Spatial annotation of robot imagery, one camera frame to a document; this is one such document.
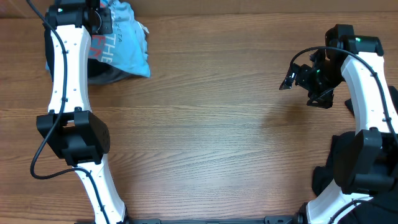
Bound folded grey garment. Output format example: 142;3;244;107
45;62;134;85

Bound folded black garment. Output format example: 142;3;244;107
43;27;113;80

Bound black crumpled garment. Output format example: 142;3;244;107
312;86;398;224

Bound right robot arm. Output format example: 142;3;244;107
280;24;397;223

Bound light blue printed t-shirt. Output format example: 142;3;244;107
88;0;150;78

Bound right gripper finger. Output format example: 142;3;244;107
279;65;295;90
307;88;334;109

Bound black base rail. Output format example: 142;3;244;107
124;215;294;224

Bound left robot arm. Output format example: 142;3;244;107
30;0;130;223

